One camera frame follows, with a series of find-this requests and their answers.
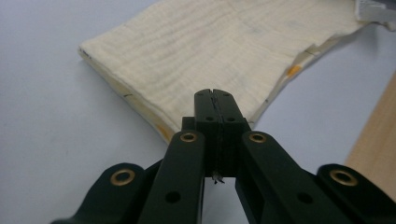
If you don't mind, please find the cream cloth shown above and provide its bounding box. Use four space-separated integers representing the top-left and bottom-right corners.
78 0 396 145

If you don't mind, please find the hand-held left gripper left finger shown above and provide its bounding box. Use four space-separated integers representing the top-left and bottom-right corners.
138 88 220 224

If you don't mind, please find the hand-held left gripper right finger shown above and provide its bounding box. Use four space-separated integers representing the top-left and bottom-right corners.
214 89 353 224

